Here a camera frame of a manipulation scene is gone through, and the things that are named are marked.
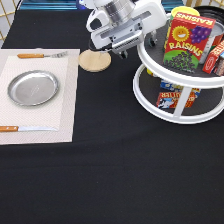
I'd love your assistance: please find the white two-tier lazy Susan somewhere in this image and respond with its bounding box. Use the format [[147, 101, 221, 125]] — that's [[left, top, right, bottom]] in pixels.
[[132, 5, 224, 125]]

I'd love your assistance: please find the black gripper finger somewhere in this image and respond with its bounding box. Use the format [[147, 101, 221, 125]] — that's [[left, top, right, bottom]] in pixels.
[[119, 50, 128, 59]]

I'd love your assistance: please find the red white food box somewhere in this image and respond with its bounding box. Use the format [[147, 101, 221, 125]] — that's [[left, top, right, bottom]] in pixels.
[[203, 40, 224, 76]]

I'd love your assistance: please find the round wooden coaster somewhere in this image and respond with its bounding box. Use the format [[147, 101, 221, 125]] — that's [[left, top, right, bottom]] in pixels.
[[78, 50, 111, 72]]

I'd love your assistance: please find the red raisins box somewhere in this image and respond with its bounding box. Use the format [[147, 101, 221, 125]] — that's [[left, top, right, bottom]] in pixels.
[[163, 12, 216, 73]]

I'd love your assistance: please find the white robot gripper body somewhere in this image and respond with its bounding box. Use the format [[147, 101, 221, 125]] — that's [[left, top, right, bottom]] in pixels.
[[86, 7, 167, 54]]

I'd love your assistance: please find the round silver metal plate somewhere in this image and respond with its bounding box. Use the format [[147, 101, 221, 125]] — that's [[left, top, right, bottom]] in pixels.
[[7, 70, 59, 106]]

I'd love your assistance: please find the beige woven placemat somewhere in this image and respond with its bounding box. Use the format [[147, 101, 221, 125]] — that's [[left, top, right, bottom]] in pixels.
[[0, 49, 80, 145]]

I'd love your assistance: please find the yellow green cylindrical can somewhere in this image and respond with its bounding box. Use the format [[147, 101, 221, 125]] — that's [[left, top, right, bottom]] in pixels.
[[164, 6, 200, 50]]

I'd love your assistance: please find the wooden-handled fork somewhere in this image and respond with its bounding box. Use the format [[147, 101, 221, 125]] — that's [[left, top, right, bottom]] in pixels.
[[17, 52, 68, 59]]

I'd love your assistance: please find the blue box on lower tier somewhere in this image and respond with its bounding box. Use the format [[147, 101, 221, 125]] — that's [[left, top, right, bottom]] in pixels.
[[160, 79, 201, 94]]

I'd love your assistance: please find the red box on lower tier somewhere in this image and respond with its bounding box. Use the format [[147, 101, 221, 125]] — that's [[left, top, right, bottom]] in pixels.
[[156, 92, 196, 109]]

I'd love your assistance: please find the wooden-handled knife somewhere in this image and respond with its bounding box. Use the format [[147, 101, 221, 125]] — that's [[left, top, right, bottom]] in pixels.
[[0, 126, 57, 132]]

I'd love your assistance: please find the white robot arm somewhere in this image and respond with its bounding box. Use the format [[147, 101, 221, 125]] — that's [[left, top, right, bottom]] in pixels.
[[79, 0, 167, 58]]

